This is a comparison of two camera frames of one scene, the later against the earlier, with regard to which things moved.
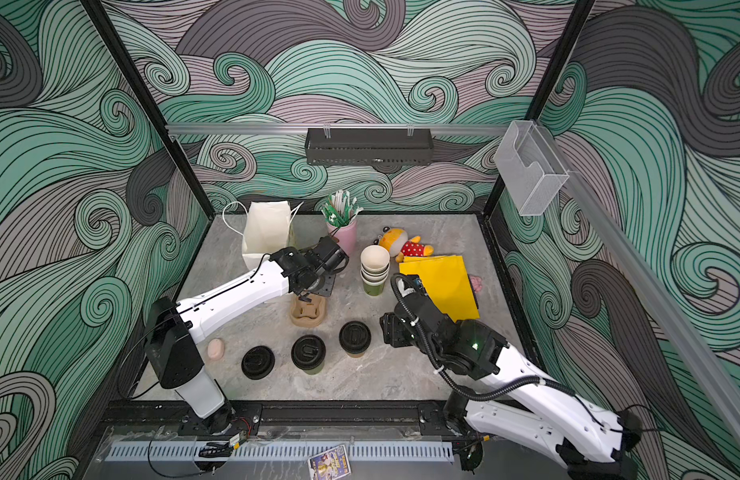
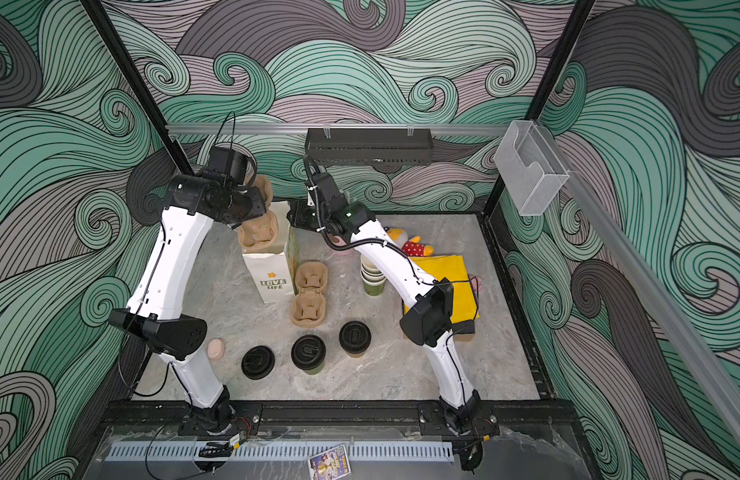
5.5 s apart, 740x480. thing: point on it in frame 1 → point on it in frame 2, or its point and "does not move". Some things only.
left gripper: x=329 y=288 → x=258 y=206
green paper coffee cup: x=314 y=370 does not move
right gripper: x=395 y=327 → x=304 y=217
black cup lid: x=354 y=338 does not move
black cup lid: x=308 y=351 does not move
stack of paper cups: x=374 y=269 does not move
